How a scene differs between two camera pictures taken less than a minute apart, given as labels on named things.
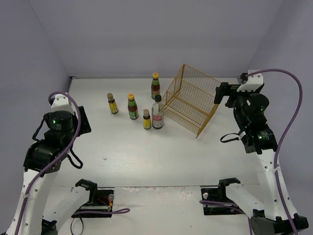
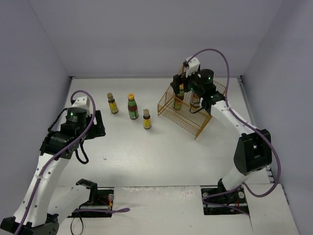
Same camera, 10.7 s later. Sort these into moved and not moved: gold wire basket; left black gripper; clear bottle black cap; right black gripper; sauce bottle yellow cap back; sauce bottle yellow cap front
Moved: sauce bottle yellow cap back; right black gripper; left black gripper; clear bottle black cap
Not moved: sauce bottle yellow cap front; gold wire basket
